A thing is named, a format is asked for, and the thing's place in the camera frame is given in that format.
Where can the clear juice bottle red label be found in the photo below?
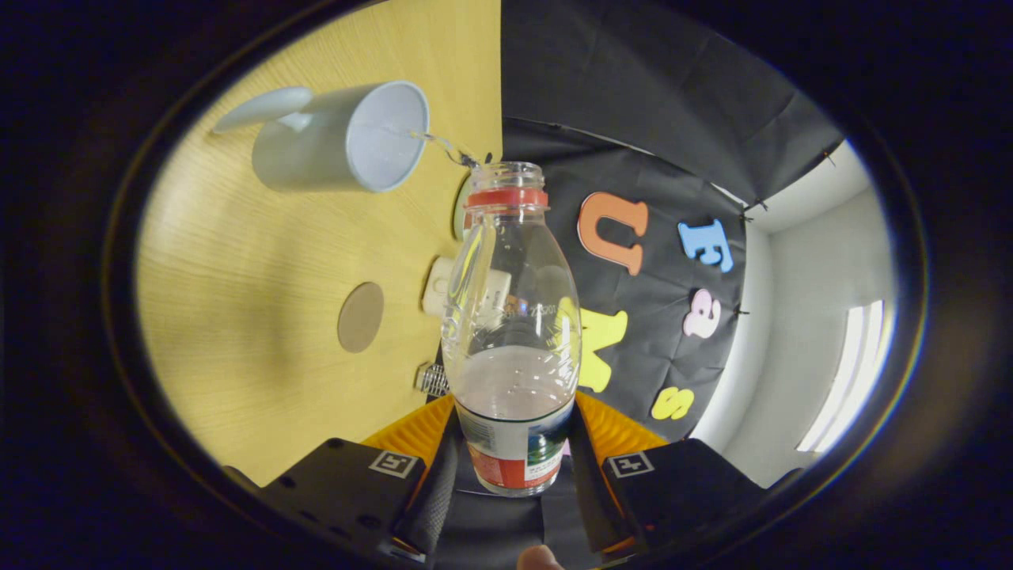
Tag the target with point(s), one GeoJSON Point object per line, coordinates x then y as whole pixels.
{"type": "Point", "coordinates": [510, 380]}

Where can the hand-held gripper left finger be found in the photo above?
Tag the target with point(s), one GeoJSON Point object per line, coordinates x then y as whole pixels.
{"type": "Point", "coordinates": [435, 499]}

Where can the white toaster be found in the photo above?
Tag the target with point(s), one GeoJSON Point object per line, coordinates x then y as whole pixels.
{"type": "Point", "coordinates": [435, 289]}

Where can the large ceiling light panel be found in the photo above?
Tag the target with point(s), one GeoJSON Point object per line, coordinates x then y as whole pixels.
{"type": "Point", "coordinates": [851, 372]}

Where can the wooden table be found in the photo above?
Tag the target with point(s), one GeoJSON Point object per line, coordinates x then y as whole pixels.
{"type": "Point", "coordinates": [237, 317]}

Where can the black backdrop cloth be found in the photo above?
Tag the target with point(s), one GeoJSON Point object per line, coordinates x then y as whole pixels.
{"type": "Point", "coordinates": [633, 95]}

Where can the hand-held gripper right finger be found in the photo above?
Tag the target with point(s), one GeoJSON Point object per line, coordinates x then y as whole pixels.
{"type": "Point", "coordinates": [593, 491]}

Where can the pale green plate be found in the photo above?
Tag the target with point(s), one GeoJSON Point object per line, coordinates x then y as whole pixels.
{"type": "Point", "coordinates": [459, 214]}

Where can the white cup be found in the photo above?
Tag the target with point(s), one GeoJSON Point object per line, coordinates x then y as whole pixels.
{"type": "Point", "coordinates": [309, 150]}

